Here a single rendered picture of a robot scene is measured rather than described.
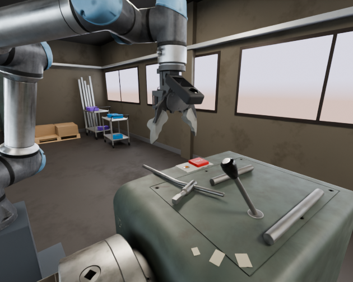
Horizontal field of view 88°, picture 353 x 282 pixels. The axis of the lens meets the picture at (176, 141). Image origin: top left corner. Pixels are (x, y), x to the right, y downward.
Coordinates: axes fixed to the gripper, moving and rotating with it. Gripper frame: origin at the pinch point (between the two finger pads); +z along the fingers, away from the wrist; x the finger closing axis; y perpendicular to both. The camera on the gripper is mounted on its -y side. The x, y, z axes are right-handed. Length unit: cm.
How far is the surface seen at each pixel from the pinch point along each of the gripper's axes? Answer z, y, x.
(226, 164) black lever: 0.8, -18.2, 0.3
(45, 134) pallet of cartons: 121, 660, 39
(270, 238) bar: 13.3, -27.9, -2.2
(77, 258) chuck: 17.5, -6.8, 28.4
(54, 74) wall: -61, 718, -13
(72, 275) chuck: 16.7, -10.9, 29.6
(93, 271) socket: 16.9, -12.1, 26.5
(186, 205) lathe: 14.8, -8.9, 3.0
